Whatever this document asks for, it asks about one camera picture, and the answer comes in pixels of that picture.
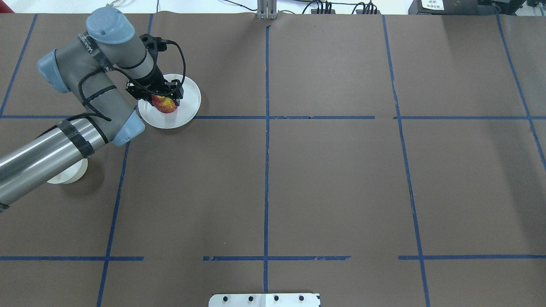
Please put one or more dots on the grey metal post bracket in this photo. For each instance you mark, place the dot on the grey metal post bracket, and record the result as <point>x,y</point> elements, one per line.
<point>267,9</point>

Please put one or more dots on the black power strip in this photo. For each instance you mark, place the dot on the black power strip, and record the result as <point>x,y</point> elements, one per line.
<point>360,8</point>

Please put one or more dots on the white metal mounting plate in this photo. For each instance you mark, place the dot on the white metal mounting plate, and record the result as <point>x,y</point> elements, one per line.
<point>265,300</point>

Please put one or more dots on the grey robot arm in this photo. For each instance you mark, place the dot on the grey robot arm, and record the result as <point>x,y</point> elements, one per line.
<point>108,44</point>

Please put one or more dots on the red yellow apple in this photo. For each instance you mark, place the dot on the red yellow apple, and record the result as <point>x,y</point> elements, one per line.
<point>163,104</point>

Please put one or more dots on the black device with label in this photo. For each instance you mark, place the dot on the black device with label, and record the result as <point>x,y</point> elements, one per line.
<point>465,7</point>

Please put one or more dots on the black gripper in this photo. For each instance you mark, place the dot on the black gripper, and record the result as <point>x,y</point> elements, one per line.
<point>154,79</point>

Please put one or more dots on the white round plate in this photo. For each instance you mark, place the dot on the white round plate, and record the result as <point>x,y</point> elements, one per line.
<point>185,112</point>

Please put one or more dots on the white bowl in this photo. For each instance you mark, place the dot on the white bowl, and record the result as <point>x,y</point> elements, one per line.
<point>71,174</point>

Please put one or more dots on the brown paper table cover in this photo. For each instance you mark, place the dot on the brown paper table cover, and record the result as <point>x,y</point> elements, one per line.
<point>376,160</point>

